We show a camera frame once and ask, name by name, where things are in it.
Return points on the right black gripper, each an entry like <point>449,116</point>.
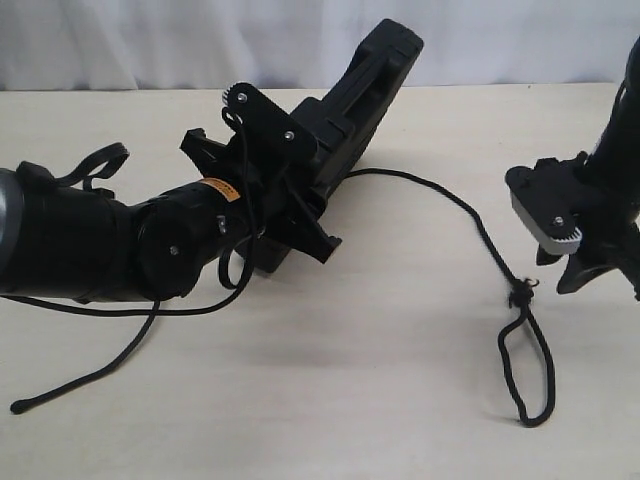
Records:
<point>568,217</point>

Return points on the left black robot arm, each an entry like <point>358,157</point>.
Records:
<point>64,237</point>

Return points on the black plastic carry case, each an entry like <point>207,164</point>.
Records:
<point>346,118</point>

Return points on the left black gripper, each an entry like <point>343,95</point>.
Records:
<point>271,157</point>

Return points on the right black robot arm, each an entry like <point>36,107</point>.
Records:
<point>613,164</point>

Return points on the white background curtain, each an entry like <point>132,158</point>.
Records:
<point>136,45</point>

